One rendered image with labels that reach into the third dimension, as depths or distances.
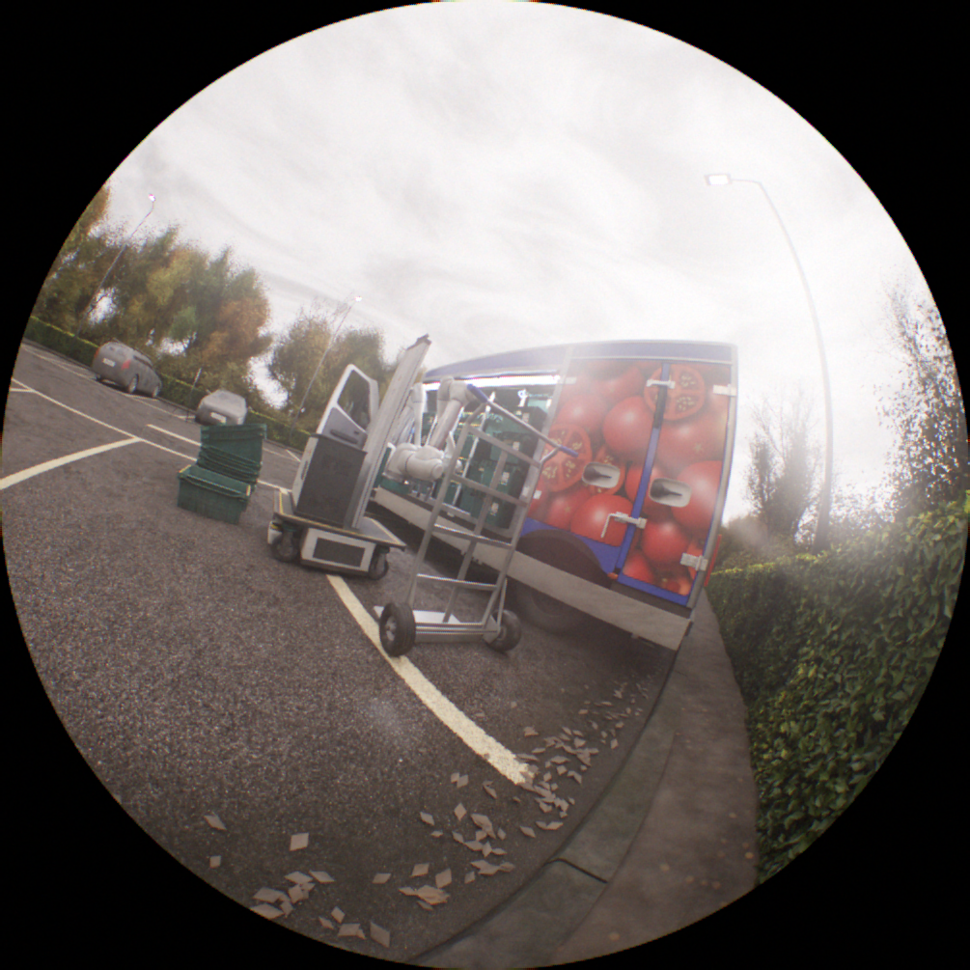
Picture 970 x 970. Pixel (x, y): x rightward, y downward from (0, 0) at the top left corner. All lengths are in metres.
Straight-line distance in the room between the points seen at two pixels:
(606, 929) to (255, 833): 0.70
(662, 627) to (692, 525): 0.66
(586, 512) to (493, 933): 2.19
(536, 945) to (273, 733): 0.79
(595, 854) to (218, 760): 0.89
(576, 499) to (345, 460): 1.61
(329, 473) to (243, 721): 1.46
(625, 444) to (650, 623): 1.23
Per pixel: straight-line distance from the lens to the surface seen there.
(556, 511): 2.29
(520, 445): 2.52
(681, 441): 2.18
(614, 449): 2.25
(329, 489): 1.94
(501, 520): 2.49
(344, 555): 2.00
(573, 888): 0.86
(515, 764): 1.13
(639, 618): 2.05
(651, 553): 2.02
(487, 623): 1.81
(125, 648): 1.19
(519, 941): 0.77
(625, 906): 0.90
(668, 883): 0.99
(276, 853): 0.81
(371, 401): 5.45
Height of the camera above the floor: 0.78
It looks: 4 degrees up
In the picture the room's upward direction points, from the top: 19 degrees clockwise
